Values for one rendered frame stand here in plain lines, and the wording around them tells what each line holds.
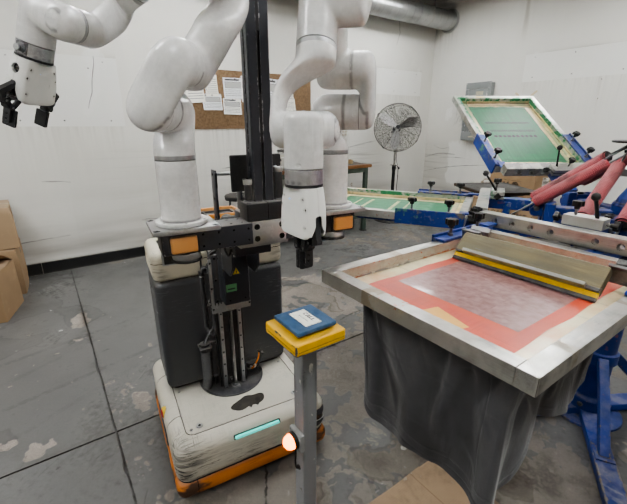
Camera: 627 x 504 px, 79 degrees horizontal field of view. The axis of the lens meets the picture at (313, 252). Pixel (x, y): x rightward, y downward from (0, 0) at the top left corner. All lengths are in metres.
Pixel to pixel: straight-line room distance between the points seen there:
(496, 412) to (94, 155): 4.01
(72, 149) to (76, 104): 0.41
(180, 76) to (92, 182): 3.55
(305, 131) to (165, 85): 0.31
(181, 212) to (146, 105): 0.25
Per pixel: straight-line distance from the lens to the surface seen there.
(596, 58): 5.74
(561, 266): 1.21
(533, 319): 1.01
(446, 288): 1.09
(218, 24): 0.93
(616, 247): 1.50
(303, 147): 0.71
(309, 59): 0.84
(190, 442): 1.61
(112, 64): 4.39
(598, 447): 2.18
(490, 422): 0.96
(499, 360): 0.76
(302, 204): 0.72
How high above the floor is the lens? 1.37
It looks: 19 degrees down
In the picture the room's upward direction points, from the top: straight up
